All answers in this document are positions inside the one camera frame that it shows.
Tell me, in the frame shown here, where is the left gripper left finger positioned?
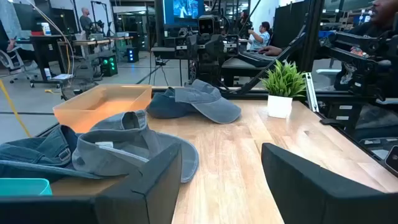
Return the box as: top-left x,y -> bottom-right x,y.
0,142 -> 183,224

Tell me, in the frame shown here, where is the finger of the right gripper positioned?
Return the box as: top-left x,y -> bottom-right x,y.
187,34 -> 206,63
212,35 -> 225,60

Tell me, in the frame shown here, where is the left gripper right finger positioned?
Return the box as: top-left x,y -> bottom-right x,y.
261,142 -> 398,224

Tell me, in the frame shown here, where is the dark grey cloth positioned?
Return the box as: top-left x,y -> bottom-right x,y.
71,110 -> 200,184

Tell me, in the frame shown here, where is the blue denim baseball cap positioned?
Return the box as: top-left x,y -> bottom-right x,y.
146,86 -> 195,120
0,124 -> 105,183

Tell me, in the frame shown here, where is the grey baseball cap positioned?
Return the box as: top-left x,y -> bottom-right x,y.
173,78 -> 243,125

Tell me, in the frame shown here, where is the black keyboard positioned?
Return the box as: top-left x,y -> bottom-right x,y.
238,51 -> 282,68

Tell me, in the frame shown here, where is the large display screen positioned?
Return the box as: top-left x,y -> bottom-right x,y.
163,0 -> 206,26

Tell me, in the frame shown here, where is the computer tower with blue lights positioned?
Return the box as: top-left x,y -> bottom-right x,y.
126,47 -> 140,63

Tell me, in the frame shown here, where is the black partition panel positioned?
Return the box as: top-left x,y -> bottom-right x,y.
272,0 -> 312,50

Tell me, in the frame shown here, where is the computer tower with green lights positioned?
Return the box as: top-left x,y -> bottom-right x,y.
98,54 -> 119,77

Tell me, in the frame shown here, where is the green plant in white pot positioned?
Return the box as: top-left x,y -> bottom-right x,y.
260,59 -> 308,119

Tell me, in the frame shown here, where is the wooden desk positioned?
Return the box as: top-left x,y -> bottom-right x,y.
57,36 -> 134,47

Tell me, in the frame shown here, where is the silver aluminium bar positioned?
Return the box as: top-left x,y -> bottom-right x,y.
304,72 -> 320,113

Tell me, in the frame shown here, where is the orange plastic bin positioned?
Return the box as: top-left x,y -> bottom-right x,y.
52,83 -> 153,134

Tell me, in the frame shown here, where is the teal plastic bin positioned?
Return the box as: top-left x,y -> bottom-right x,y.
0,177 -> 53,197

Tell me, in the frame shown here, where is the black desk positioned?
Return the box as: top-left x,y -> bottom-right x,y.
29,34 -> 74,88

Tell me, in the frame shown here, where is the office chair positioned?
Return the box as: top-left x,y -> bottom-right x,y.
0,48 -> 32,84

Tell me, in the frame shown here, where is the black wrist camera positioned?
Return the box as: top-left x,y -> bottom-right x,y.
198,14 -> 216,35

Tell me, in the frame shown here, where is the pale hanging cable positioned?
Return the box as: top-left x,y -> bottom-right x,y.
27,0 -> 75,77

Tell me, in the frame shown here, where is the yellow floor cable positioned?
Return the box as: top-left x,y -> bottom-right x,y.
0,79 -> 32,138

